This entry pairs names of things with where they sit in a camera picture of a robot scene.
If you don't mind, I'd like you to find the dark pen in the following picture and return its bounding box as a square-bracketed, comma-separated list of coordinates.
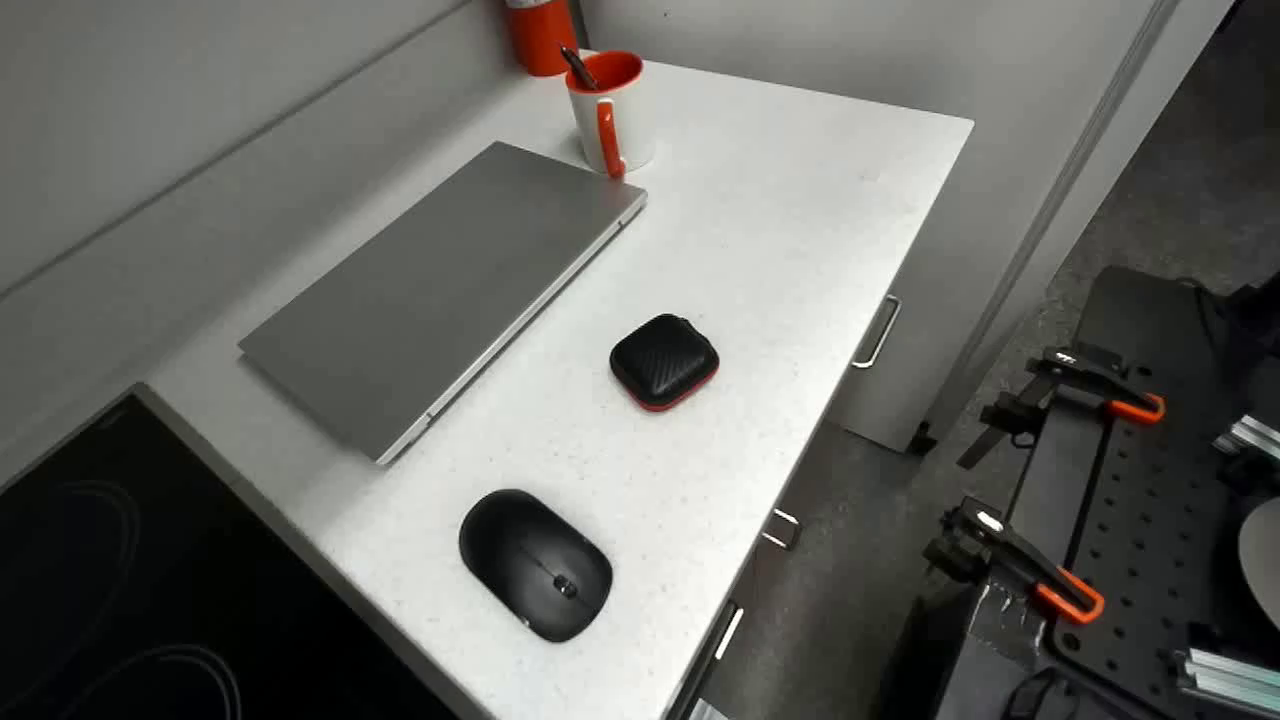
[558, 45, 604, 94]

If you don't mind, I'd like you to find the grey round robot base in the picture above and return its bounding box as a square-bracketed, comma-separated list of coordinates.
[1233, 495, 1280, 630]

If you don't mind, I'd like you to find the black case red edge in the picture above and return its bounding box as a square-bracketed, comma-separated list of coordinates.
[604, 306, 724, 414]

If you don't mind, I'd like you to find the grey closed laptop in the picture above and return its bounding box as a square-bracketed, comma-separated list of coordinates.
[235, 141, 651, 473]

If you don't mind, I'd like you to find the black computer mouse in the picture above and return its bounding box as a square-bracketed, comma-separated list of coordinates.
[457, 483, 620, 647]

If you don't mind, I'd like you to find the aluminium profile bar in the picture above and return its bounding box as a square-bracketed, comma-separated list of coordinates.
[1172, 643, 1280, 710]
[1207, 412, 1280, 473]

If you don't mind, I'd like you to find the small silver cabinet handle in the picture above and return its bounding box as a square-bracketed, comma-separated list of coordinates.
[708, 598, 752, 668]
[756, 501, 803, 550]

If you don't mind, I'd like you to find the white mug orange handle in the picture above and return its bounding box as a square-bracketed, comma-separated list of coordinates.
[559, 47, 651, 184]

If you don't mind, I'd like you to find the long silver drawer handle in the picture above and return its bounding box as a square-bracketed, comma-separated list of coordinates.
[848, 290, 909, 377]

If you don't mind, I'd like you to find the black clamp orange handle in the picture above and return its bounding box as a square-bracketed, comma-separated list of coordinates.
[956, 343, 1172, 473]
[920, 490, 1114, 630]

